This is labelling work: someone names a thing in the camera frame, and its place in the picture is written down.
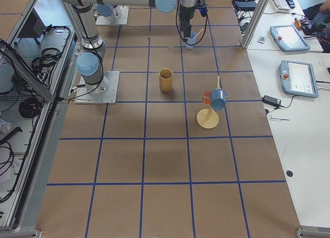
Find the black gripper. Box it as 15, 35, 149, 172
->
178, 0, 197, 40

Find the light blue plastic cup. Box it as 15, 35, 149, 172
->
185, 31, 196, 50

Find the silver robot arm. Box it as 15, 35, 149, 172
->
96, 4, 122, 19
61, 0, 197, 96

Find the bamboo cylinder holder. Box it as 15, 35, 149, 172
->
159, 68, 173, 92

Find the orange mug on stand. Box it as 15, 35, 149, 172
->
202, 91, 211, 105

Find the blue mug on stand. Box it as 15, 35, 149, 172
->
209, 88, 226, 110

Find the wooden mug tree stand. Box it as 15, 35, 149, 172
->
196, 75, 220, 129

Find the white keyboard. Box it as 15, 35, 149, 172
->
270, 0, 291, 13

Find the upper teach pendant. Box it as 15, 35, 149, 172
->
270, 25, 310, 52

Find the teach pendant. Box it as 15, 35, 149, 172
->
270, 25, 310, 52
279, 60, 319, 98

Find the black power adapter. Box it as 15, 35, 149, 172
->
262, 95, 281, 107

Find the lower teach pendant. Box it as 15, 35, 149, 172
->
279, 60, 319, 98

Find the hex key tool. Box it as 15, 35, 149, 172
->
269, 115, 289, 121

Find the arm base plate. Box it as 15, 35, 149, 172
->
95, 4, 129, 26
74, 71, 120, 104

